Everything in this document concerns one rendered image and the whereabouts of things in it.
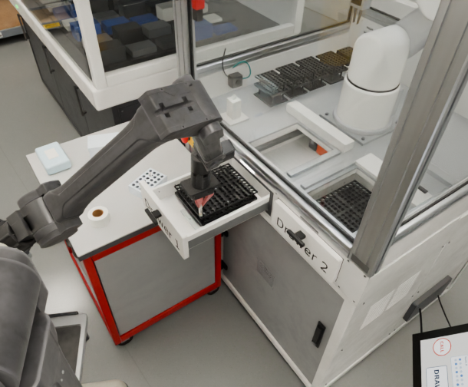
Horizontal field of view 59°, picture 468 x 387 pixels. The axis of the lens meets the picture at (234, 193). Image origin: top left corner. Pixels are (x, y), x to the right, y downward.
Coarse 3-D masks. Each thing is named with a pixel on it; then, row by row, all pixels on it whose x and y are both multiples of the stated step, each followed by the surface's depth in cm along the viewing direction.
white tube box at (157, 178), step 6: (150, 168) 160; (144, 174) 158; (156, 174) 158; (162, 174) 158; (138, 180) 155; (150, 180) 156; (156, 180) 155; (162, 180) 156; (132, 186) 153; (138, 186) 153; (150, 186) 153; (156, 186) 154; (132, 192) 154; (138, 192) 152
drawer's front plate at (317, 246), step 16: (288, 208) 129; (288, 224) 129; (304, 224) 124; (288, 240) 133; (304, 240) 126; (320, 240) 120; (320, 256) 122; (336, 256) 116; (320, 272) 125; (336, 272) 118
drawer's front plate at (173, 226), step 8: (144, 184) 135; (144, 192) 135; (152, 192) 132; (144, 200) 140; (152, 200) 131; (152, 208) 135; (160, 208) 127; (168, 216) 125; (160, 224) 134; (168, 224) 126; (176, 224) 123; (168, 232) 130; (176, 232) 122; (184, 232) 121; (184, 240) 121; (176, 248) 129; (184, 248) 123; (184, 256) 126
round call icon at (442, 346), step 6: (450, 336) 88; (432, 342) 91; (438, 342) 90; (444, 342) 89; (450, 342) 88; (432, 348) 90; (438, 348) 89; (444, 348) 88; (450, 348) 87; (438, 354) 88; (444, 354) 87; (450, 354) 86
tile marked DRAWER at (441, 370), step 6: (438, 366) 86; (444, 366) 85; (426, 372) 87; (432, 372) 86; (438, 372) 85; (444, 372) 84; (426, 378) 86; (432, 378) 86; (438, 378) 85; (444, 378) 84; (426, 384) 86; (432, 384) 85; (438, 384) 84; (444, 384) 83
